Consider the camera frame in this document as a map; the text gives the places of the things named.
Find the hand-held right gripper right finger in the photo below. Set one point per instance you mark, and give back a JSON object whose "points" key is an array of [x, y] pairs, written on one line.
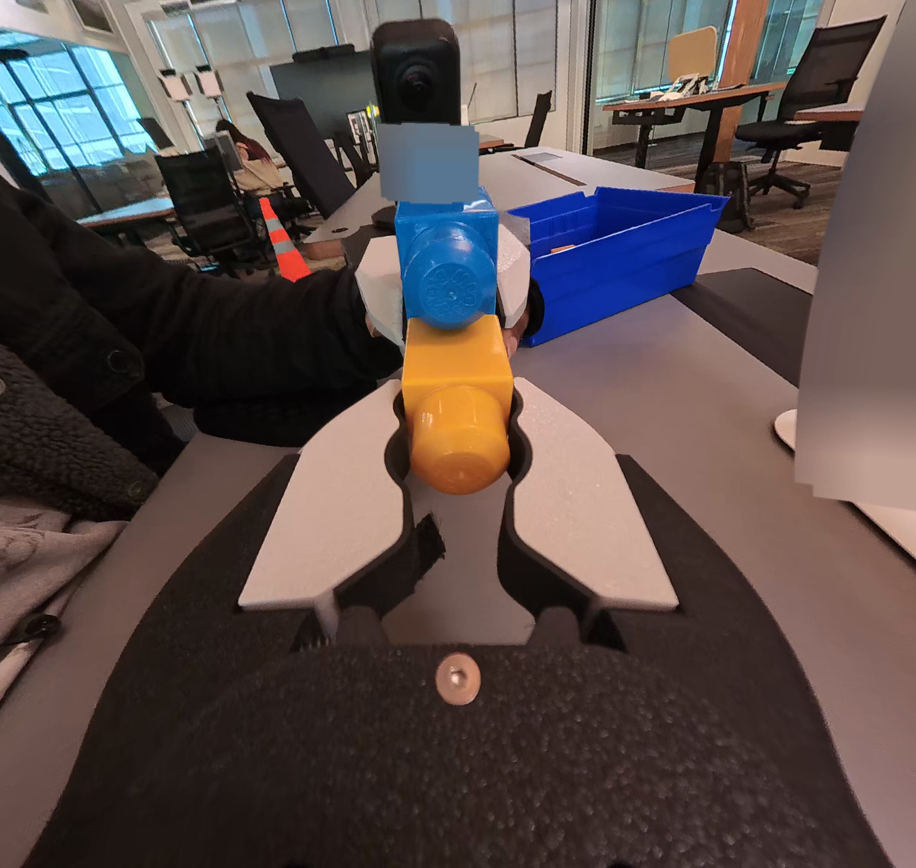
{"points": [[579, 517]]}

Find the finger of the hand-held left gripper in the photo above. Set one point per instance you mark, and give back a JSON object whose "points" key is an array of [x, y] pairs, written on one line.
{"points": [[514, 274], [383, 288]]}

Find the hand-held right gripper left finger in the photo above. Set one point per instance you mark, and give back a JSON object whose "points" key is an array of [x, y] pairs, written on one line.
{"points": [[329, 517]]}

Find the blue two-stud mega block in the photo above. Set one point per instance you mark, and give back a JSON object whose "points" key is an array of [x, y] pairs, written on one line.
{"points": [[447, 267]]}

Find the blue plastic bin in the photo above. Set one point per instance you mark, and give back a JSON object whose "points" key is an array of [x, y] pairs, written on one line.
{"points": [[622, 281]]}

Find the orange one-stud mega block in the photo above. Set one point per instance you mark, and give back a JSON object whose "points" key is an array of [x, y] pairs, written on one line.
{"points": [[458, 410]]}

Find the person's left forearm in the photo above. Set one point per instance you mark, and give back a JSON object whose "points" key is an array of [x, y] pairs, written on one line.
{"points": [[236, 353]]}

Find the person's left hand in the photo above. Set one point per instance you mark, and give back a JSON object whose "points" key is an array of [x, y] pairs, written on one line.
{"points": [[517, 335]]}

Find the dark display screen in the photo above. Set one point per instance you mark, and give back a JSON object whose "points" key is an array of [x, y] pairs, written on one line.
{"points": [[322, 88]]}

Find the orange traffic cone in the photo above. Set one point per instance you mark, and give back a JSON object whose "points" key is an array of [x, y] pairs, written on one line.
{"points": [[283, 245]]}

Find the black floor lamp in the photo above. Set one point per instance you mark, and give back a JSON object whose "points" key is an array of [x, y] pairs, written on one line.
{"points": [[592, 38]]}

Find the white box on tripod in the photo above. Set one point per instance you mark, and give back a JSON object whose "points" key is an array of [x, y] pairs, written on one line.
{"points": [[209, 81], [175, 85]]}

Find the white base document stand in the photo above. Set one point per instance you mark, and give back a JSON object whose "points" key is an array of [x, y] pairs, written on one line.
{"points": [[786, 431]]}

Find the black backpack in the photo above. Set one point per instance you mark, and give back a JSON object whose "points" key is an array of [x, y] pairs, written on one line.
{"points": [[730, 195]]}

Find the dark fleece jacket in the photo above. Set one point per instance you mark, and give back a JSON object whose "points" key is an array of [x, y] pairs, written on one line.
{"points": [[57, 453]]}

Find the grey sweatshirt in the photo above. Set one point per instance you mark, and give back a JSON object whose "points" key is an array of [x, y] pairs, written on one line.
{"points": [[43, 567]]}

